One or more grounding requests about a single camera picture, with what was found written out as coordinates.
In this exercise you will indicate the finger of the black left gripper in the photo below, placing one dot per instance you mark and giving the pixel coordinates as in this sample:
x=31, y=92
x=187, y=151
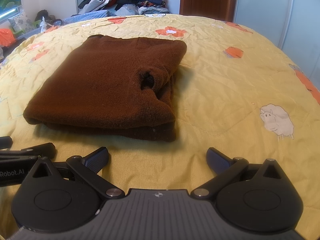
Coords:
x=43, y=150

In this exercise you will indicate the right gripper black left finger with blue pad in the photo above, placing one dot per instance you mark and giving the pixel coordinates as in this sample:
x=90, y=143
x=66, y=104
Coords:
x=62, y=196

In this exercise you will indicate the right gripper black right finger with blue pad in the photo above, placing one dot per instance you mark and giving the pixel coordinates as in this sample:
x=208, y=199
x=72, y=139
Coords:
x=252, y=197

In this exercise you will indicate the brown knitted sweater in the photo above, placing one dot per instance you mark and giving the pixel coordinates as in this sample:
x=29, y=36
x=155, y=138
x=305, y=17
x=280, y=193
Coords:
x=115, y=86

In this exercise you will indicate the yellow floral bed quilt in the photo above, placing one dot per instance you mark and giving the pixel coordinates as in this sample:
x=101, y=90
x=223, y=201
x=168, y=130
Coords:
x=234, y=91

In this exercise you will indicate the orange cloth bundle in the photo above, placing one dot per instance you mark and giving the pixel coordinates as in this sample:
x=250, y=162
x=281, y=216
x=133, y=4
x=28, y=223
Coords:
x=6, y=37

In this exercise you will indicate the floral patterned pillow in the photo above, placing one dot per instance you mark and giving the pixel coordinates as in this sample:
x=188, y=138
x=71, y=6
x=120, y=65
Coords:
x=21, y=23

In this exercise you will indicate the dark green bag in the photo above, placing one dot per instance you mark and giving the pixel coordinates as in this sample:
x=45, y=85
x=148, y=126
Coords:
x=43, y=14

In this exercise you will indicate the blue quilted blanket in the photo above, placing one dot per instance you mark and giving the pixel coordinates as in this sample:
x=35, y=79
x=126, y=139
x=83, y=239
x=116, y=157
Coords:
x=87, y=16

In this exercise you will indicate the white wardrobe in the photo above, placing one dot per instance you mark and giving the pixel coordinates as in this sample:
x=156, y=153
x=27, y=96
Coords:
x=291, y=25

